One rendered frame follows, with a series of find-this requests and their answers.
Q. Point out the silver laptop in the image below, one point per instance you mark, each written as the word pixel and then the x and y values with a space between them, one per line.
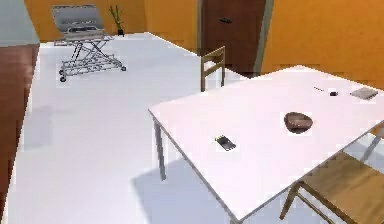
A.
pixel 78 20

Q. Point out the wooden chair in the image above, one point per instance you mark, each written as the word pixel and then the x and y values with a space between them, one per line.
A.
pixel 213 65
pixel 346 190

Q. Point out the white table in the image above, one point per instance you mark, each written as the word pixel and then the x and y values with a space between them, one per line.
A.
pixel 253 110

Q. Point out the dark brown room door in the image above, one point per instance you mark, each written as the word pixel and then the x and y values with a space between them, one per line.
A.
pixel 233 33

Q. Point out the brown bowl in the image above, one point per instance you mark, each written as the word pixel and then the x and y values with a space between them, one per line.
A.
pixel 297 122

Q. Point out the grey metal folding stand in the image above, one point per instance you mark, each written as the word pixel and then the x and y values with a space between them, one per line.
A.
pixel 87 56

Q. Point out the green house plant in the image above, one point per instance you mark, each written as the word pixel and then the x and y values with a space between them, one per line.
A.
pixel 117 18

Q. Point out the thin dark pen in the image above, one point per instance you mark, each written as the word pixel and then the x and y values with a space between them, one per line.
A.
pixel 318 88

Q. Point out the small black round object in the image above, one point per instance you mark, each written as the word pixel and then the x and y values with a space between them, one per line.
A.
pixel 333 93

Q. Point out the grey book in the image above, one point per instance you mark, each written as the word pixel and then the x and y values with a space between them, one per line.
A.
pixel 364 93

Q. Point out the brown cabinet with grey top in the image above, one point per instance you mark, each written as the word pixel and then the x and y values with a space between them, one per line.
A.
pixel 15 100

